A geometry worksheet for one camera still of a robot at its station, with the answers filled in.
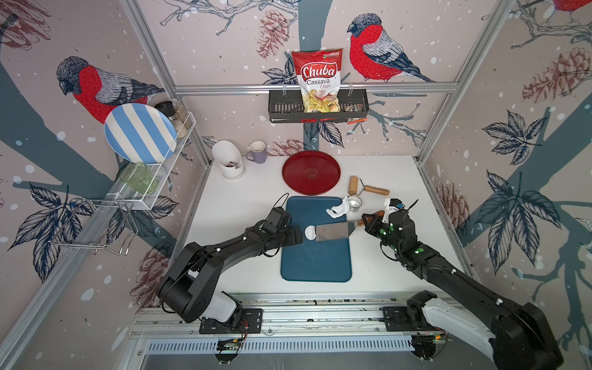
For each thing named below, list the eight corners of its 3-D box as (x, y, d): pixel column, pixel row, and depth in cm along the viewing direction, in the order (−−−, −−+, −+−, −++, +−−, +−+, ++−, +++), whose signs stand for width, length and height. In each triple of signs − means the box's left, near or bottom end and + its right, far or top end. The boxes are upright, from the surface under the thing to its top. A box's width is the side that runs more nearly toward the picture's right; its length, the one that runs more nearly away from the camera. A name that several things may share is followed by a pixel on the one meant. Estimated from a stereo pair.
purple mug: (249, 163, 121) (246, 152, 114) (251, 152, 126) (248, 140, 120) (265, 163, 121) (263, 152, 114) (267, 152, 126) (265, 140, 120)
